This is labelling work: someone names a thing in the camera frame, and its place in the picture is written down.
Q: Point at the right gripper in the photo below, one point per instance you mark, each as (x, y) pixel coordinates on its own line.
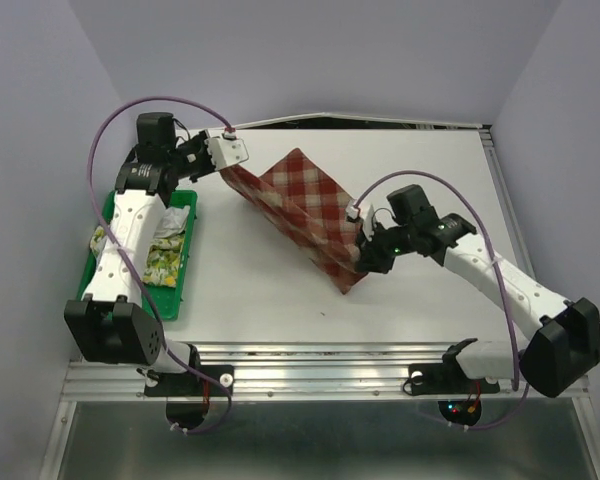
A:
(369, 258)

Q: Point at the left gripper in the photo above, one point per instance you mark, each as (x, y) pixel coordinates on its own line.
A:
(200, 143)

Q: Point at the red plaid skirt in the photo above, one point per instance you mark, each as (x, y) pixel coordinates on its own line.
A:
(307, 206)

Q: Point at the white skirt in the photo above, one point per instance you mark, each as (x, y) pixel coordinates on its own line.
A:
(173, 222)

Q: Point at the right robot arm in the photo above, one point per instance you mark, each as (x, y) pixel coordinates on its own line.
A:
(553, 341)

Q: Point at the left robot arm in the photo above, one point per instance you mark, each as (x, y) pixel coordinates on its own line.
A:
(116, 321)

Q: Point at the yellow floral skirt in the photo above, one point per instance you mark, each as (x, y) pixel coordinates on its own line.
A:
(163, 261)

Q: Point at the green plastic tray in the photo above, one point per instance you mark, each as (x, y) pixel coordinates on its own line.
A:
(167, 300)

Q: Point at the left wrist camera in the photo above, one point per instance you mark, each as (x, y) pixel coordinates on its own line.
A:
(226, 150)

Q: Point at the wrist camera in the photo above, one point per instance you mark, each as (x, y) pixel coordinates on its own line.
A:
(226, 150)
(362, 212)

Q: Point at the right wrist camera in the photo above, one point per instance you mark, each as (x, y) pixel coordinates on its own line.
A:
(362, 212)

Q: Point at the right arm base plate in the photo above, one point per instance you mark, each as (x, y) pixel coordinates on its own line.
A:
(443, 379)

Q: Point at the aluminium rail frame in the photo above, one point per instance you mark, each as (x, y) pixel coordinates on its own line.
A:
(317, 377)

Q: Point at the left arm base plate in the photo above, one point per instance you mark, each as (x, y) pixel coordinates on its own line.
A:
(162, 385)

